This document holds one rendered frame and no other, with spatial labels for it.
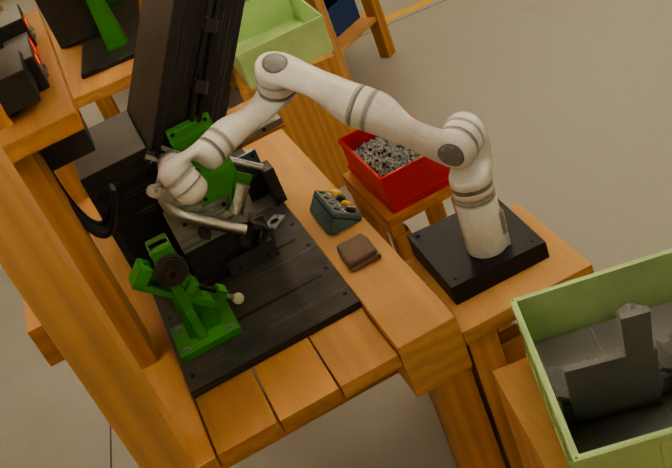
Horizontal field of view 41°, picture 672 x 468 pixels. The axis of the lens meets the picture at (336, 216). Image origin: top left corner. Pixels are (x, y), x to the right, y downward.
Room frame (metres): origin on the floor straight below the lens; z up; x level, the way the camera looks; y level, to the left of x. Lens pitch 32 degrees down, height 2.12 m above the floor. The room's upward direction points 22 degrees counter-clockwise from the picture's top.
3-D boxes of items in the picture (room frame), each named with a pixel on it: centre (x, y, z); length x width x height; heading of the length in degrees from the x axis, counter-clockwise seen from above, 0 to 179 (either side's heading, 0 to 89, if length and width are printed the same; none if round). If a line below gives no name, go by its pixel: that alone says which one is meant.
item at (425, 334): (2.16, 0.05, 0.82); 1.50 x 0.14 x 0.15; 10
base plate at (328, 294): (2.11, 0.32, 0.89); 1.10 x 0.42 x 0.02; 10
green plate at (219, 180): (2.05, 0.25, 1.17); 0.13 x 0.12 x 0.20; 10
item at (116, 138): (2.19, 0.48, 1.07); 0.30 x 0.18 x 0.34; 10
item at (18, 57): (1.79, 0.49, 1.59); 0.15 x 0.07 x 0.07; 10
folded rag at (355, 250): (1.77, -0.02, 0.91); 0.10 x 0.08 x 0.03; 8
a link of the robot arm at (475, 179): (1.61, -0.30, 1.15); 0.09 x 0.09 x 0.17; 51
